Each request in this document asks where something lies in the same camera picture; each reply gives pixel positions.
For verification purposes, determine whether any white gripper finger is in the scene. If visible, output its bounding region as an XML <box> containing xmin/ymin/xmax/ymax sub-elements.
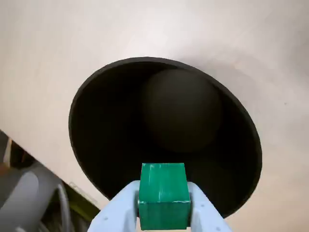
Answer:
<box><xmin>87</xmin><ymin>180</ymin><xmax>141</xmax><ymax>232</ymax></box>
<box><xmin>187</xmin><ymin>181</ymin><xmax>236</xmax><ymax>232</ymax></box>

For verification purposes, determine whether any grey rounded furniture part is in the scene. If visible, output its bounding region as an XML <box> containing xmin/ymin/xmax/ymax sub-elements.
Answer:
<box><xmin>0</xmin><ymin>159</ymin><xmax>61</xmax><ymax>232</ymax></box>

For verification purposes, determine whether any green cube block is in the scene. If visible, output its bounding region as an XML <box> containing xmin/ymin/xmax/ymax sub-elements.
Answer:
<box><xmin>138</xmin><ymin>162</ymin><xmax>191</xmax><ymax>231</ymax></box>

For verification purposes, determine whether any black round pot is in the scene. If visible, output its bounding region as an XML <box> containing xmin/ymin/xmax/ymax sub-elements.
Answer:
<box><xmin>68</xmin><ymin>57</ymin><xmax>263</xmax><ymax>219</ymax></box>

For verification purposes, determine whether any white cable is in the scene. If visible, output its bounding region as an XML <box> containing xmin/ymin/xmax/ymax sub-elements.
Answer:
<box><xmin>56</xmin><ymin>183</ymin><xmax>72</xmax><ymax>232</ymax></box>

